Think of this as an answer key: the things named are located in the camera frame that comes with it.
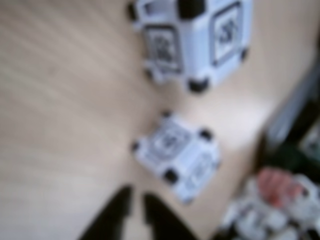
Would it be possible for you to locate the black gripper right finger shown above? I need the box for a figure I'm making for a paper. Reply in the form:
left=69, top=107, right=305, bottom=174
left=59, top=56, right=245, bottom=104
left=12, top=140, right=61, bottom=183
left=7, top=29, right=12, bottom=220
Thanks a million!
left=142, top=191, right=199, bottom=240

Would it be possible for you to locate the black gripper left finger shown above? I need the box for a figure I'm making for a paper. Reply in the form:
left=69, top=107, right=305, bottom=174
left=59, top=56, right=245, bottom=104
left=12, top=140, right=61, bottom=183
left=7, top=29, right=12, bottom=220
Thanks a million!
left=77, top=184, right=134, bottom=240

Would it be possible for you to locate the white cube with lamp symbol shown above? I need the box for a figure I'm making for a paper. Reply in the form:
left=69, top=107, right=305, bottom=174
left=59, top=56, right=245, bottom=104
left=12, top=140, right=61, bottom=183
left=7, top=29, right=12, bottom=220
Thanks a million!
left=131, top=109, right=223, bottom=206

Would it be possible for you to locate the white cube with lightning symbol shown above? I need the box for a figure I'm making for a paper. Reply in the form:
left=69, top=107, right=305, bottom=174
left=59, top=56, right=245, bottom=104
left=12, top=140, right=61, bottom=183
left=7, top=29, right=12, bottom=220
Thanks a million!
left=126, top=0, right=254, bottom=94

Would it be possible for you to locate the white and red device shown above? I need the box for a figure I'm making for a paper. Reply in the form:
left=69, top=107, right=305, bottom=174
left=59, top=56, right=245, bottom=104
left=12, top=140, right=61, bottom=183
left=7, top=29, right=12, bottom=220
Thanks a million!
left=217, top=166, right=320, bottom=240

